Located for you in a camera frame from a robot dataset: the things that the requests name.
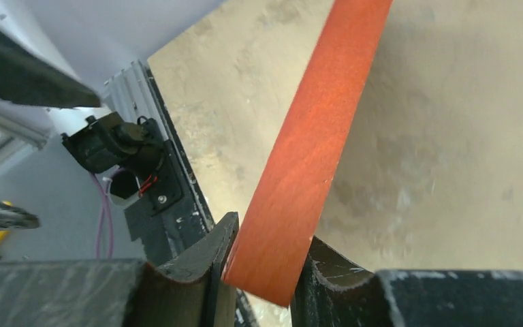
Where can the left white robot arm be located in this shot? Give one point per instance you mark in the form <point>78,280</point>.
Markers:
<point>102,143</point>

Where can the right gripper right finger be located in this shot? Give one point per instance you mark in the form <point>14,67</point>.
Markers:
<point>334,291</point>

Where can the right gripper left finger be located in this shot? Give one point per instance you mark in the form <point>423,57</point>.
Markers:
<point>69,293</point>

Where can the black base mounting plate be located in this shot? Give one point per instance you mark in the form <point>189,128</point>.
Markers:
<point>166,203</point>

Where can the orange wooden picture frame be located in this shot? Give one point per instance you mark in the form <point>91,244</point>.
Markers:
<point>276,232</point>

